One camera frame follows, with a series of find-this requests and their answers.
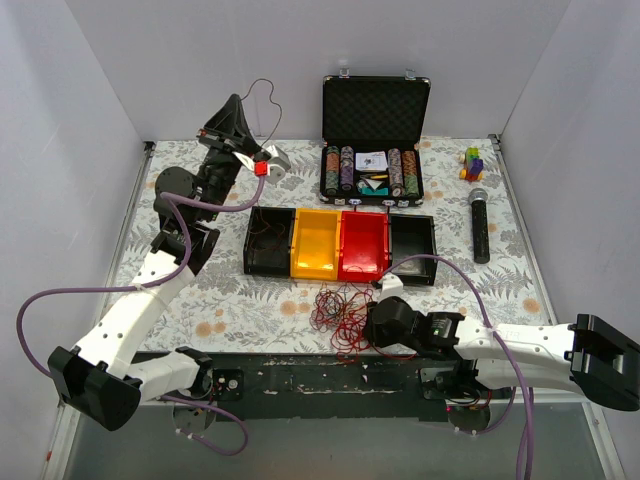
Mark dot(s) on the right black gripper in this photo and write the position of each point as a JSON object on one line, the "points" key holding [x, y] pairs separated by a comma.
{"points": [[376, 326]]}

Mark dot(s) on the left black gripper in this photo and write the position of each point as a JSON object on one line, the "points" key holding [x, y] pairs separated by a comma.
{"points": [[223, 141]]}

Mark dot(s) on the black bin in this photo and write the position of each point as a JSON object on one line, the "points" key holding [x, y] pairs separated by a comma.
{"points": [[268, 241], [411, 235]]}

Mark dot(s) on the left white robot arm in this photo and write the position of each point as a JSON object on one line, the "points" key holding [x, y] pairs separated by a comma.
{"points": [[99, 376]]}

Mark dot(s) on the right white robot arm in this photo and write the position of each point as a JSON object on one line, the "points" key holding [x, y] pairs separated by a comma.
{"points": [[588, 357]]}

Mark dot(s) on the red bin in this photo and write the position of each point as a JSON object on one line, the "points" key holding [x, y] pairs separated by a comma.
{"points": [[364, 246]]}

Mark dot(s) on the yellow bin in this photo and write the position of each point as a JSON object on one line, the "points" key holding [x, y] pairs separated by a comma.
{"points": [[315, 246]]}

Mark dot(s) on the playing card deck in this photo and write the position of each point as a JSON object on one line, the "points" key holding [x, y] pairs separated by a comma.
{"points": [[371, 161]]}

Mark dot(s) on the black poker chip case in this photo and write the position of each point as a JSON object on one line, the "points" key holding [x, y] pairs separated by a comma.
{"points": [[368, 114]]}

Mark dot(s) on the black microphone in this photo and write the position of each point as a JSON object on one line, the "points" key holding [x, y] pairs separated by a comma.
{"points": [[480, 235]]}

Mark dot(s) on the colourful toy block car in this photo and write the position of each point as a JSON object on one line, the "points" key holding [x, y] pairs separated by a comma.
{"points": [[472, 165]]}

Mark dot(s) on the floral table mat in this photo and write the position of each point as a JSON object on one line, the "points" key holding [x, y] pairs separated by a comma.
{"points": [[225, 310]]}

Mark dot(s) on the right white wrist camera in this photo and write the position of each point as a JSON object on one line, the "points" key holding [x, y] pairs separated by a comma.
{"points": [[389, 285]]}

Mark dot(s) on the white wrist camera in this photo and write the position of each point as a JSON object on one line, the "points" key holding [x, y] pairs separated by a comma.
{"points": [[389, 285], [277, 163]]}

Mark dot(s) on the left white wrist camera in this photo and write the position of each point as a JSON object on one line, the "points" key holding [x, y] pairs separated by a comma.
{"points": [[277, 163]]}

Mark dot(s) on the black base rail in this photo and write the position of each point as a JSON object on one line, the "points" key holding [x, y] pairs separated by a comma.
{"points": [[281, 386]]}

